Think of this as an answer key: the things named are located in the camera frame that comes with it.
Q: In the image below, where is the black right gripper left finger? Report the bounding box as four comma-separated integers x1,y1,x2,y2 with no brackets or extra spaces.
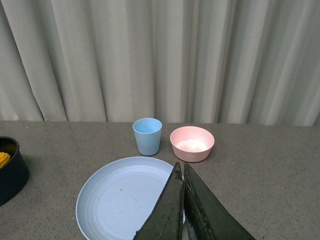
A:
134,162,185,240

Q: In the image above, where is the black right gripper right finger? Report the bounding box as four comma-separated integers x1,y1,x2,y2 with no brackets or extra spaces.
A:
184,163,254,240

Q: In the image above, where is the yellow corn cob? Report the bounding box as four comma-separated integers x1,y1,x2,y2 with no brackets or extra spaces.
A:
0,152,11,168

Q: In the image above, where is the light blue plate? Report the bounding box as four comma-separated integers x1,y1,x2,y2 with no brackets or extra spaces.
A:
75,156,175,240

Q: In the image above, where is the pink bowl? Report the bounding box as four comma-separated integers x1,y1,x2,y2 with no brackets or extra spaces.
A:
169,126,215,163

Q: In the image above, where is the light blue cup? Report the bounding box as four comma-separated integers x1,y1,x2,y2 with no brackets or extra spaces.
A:
132,118,163,156

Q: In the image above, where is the white curtain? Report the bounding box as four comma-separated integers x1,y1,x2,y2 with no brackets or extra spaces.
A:
0,0,320,126

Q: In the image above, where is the dark blue saucepan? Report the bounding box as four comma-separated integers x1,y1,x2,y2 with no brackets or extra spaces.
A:
0,136,30,206

